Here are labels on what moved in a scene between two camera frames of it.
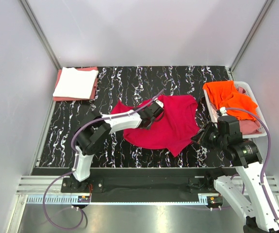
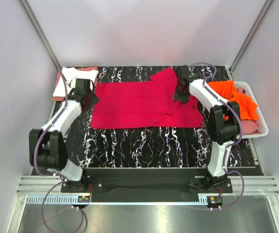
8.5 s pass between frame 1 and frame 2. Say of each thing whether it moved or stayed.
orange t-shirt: stayed
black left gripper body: moved
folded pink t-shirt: stayed
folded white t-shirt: stayed
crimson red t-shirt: moved
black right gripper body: moved
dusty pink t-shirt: stayed
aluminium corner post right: stayed
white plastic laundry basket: stayed
